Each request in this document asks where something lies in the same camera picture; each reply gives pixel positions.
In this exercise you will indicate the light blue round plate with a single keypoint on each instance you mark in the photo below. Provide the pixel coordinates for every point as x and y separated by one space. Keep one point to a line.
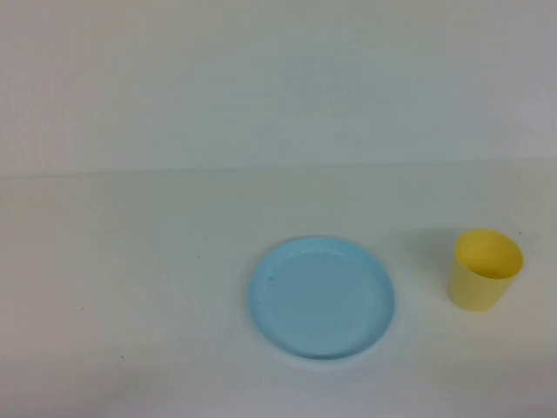
322 300

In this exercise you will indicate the yellow plastic cup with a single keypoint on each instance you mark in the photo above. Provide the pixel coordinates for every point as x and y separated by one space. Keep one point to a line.
474 291

